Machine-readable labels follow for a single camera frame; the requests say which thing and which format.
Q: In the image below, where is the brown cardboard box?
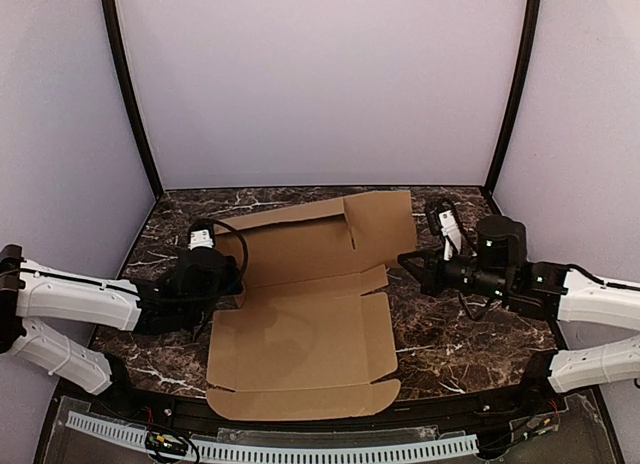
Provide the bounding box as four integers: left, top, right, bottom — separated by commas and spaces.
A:
206, 191, 417, 399

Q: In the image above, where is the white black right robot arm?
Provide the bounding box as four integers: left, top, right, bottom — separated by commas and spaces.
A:
397, 215, 639, 400

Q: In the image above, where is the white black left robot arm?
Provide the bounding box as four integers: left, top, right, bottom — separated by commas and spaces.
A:
1, 244, 246, 396

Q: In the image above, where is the small green circuit board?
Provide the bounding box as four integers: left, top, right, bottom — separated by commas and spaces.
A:
144, 432, 190, 455

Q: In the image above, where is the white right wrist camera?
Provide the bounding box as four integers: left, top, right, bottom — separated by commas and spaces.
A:
425, 199, 463, 261

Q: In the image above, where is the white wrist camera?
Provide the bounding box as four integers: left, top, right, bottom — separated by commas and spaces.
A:
188, 225, 215, 251
425, 199, 463, 261

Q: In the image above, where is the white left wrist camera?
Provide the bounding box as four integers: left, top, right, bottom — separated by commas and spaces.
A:
188, 225, 215, 251

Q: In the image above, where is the black front table rail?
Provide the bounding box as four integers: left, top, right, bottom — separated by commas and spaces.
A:
95, 381, 561, 434

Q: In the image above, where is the white slotted cable duct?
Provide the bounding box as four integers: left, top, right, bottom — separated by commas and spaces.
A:
65, 411, 479, 464

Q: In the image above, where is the black right frame post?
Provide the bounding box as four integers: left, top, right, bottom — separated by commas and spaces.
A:
482, 0, 542, 198

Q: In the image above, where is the black frame post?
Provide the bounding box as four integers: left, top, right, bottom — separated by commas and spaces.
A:
482, 0, 542, 198
100, 0, 164, 200

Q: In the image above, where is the black left frame post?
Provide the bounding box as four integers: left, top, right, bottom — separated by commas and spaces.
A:
100, 0, 164, 200

